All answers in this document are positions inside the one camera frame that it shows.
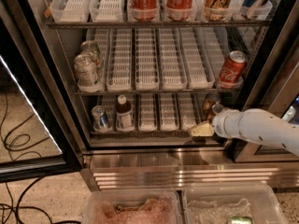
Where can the middle wire shelf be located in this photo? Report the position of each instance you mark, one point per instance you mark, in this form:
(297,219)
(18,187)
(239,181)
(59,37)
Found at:
(152,91)

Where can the top wire shelf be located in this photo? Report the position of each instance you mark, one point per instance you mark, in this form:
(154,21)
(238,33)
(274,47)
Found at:
(154,24)

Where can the right clear plastic bin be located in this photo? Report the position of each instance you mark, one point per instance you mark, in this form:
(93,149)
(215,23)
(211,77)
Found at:
(215,203)

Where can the blue silver can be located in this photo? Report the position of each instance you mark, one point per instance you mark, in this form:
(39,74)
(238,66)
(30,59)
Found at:
(101,122)

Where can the rear silver green can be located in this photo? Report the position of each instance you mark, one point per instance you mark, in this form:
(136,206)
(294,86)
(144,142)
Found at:
(90,47)

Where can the orange can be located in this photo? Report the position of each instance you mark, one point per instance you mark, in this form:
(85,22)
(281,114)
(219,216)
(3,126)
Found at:
(213,111)
(211,99)

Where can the silver green can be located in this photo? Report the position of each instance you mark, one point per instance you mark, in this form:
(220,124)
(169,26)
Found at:
(90,47)
(86,70)

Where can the clear plastic bin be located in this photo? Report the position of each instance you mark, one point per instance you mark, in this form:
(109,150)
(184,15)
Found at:
(133,206)
(215,203)

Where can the front silver green can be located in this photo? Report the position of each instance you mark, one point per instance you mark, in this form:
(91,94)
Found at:
(86,70)

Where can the steel fridge base grille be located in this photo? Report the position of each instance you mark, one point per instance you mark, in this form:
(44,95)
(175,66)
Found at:
(178,168)

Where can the red cola can middle shelf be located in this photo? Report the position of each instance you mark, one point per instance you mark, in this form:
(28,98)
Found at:
(233,67)

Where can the glass fridge door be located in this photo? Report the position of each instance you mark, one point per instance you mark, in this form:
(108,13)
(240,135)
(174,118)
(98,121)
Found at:
(39,128)

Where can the red cola can top right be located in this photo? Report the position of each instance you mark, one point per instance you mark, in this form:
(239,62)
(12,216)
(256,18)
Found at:
(179,10)

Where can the left clear plastic bin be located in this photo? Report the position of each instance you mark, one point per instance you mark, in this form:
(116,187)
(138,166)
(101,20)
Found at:
(133,206)

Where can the gold black can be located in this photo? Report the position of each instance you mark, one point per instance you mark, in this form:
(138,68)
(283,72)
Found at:
(216,10)

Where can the brown bottle white cap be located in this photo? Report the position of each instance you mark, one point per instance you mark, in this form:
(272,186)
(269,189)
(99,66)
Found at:
(124,112)

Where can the red cola can top left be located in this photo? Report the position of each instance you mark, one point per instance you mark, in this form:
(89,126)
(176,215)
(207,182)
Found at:
(144,10)

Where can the bottom wire shelf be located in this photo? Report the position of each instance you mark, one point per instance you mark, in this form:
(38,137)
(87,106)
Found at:
(158,133)

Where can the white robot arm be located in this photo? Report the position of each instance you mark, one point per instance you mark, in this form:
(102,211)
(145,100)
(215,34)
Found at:
(253,125)

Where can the red cola can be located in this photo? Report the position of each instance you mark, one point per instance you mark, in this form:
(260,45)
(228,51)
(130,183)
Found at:
(179,10)
(144,10)

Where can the green can in bin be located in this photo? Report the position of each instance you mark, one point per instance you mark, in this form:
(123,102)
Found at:
(241,220)

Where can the wire shelf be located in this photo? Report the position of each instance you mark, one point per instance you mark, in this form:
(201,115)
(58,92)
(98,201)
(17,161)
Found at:
(152,91)
(158,133)
(154,24)

